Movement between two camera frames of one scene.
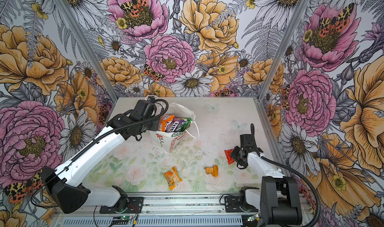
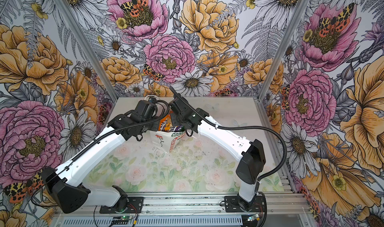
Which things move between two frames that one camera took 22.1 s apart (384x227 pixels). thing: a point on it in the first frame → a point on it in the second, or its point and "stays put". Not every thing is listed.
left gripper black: (155, 124) stays put
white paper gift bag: (164, 141) stays put
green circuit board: (252, 218) stays put
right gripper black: (237, 149) → (174, 118)
